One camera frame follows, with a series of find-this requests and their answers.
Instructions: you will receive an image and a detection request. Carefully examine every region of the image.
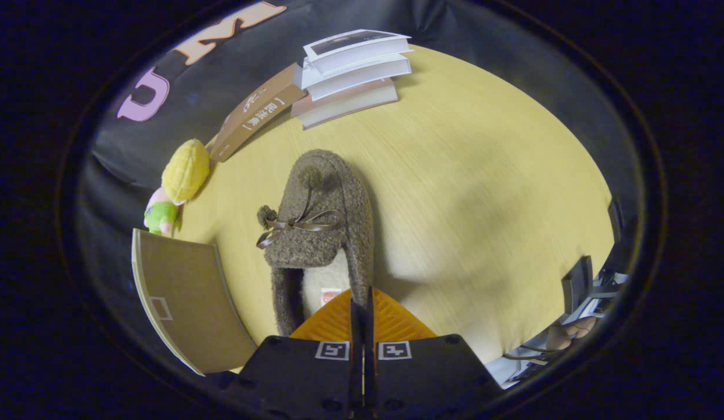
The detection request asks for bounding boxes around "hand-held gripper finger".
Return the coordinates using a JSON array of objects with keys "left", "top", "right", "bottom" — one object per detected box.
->
[
  {"left": 362, "top": 286, "right": 505, "bottom": 418},
  {"left": 222, "top": 286, "right": 362, "bottom": 418}
]

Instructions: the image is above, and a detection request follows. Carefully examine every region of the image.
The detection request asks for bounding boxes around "brown fuzzy shoe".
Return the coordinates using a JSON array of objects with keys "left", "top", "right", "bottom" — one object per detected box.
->
[{"left": 257, "top": 149, "right": 375, "bottom": 337}]

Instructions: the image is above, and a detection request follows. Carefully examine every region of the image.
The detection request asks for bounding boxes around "beige fabric storage box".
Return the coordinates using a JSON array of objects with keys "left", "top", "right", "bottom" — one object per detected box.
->
[{"left": 131, "top": 229, "right": 258, "bottom": 376}]

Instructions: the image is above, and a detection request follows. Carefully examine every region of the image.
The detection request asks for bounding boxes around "pink and green plush toy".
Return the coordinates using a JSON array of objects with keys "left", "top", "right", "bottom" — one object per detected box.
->
[{"left": 144, "top": 187, "right": 181, "bottom": 237}]

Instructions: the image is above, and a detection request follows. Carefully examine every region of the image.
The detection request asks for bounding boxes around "pinkish brown book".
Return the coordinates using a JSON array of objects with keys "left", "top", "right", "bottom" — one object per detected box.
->
[{"left": 290, "top": 78, "right": 400, "bottom": 130}]

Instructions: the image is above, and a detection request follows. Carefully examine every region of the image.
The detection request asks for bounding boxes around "yellow plush ball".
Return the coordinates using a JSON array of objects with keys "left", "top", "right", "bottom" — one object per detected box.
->
[{"left": 161, "top": 139, "right": 211, "bottom": 205}]

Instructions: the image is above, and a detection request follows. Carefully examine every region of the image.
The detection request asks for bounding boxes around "plain white book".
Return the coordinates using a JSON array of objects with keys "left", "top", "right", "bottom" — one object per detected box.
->
[{"left": 293, "top": 54, "right": 412, "bottom": 102}]

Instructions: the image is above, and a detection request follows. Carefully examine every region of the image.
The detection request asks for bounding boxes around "black backdrop cloth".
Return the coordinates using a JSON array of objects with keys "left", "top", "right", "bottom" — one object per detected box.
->
[{"left": 76, "top": 0, "right": 639, "bottom": 281}]

